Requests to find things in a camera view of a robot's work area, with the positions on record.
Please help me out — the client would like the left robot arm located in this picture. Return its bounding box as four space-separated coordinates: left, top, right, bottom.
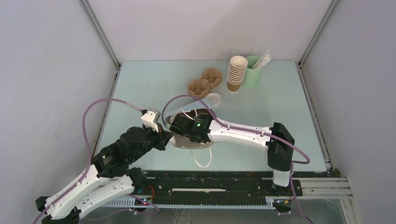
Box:
35 126 173 224

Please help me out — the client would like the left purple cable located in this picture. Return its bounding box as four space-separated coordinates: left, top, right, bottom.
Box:
32 98 146 224

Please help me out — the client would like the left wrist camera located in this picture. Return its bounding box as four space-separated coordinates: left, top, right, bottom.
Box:
141 108 162 133

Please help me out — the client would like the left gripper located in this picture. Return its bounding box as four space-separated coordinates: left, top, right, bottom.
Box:
131 121 174 162

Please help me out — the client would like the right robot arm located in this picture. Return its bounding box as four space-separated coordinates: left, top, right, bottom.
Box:
164 112 295 195

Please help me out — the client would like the white paper bag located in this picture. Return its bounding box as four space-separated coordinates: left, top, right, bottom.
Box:
161 94 221 168

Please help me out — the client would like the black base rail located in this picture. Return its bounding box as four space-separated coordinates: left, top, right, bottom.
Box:
106 170 353 209

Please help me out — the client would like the green holder cup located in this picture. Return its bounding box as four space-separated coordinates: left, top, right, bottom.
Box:
241 56 263 88

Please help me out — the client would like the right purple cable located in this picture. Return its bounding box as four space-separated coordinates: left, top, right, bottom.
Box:
161 94 311 224

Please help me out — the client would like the purple cable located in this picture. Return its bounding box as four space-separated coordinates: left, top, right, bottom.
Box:
32 98 146 224
161 94 311 224

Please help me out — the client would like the stack of paper cups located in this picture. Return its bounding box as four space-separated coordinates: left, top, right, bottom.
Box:
227 56 248 92

